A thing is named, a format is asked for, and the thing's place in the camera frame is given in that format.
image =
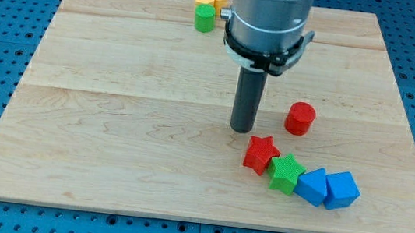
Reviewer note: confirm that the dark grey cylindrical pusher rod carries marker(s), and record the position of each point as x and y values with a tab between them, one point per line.
250	86

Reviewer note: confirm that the black clamp ring mount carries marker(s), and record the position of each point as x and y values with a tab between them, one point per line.
273	64

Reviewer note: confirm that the red cylinder block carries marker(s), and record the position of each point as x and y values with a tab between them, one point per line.
299	119

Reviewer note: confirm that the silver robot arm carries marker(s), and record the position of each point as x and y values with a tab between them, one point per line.
264	37

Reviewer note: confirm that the red star block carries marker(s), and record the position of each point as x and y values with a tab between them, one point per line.
259	153

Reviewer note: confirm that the green cylinder block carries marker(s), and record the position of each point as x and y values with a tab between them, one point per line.
204	18

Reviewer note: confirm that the green star block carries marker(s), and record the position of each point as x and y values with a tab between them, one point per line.
284	173

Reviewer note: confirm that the blue triangle block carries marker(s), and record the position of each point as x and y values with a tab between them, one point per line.
312	186

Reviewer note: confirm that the light wooden board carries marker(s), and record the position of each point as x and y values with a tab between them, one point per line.
124	109

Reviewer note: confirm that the blue cube block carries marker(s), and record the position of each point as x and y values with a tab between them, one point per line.
342	190

